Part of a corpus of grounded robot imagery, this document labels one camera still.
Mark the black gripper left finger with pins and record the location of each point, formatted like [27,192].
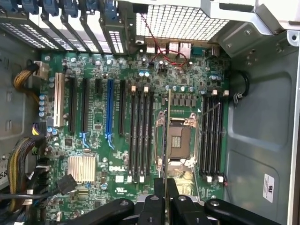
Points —
[152,211]

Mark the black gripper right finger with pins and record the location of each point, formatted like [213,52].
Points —
[185,211]

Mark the black RAM slot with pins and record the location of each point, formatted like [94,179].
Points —
[204,131]
[220,131]
[215,131]
[210,131]
[144,131]
[138,131]
[132,131]
[151,131]

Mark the CPU socket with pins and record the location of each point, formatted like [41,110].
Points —
[179,140]

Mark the metal socket cover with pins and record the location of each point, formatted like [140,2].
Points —
[159,140]

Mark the silver finned heatsink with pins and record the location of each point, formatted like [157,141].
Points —
[82,168]

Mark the white sticker label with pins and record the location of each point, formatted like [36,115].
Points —
[269,187]

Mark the thin metal locking lever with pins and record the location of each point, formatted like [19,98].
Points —
[211,109]

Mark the long black expansion slot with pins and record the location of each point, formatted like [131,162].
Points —
[72,105]
[122,107]
[84,105]

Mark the blue expansion slot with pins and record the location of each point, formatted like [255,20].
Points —
[109,107]

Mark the green Dell motherboard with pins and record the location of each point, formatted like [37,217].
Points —
[98,105]

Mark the open black PC case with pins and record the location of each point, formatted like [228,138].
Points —
[257,117]

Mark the short black expansion slot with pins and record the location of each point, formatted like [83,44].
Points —
[98,85]

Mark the white expansion slot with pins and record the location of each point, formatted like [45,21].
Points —
[59,98]

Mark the blue slot retainer clip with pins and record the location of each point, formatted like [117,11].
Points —
[11,5]
[90,4]
[50,7]
[71,8]
[30,6]
[112,9]

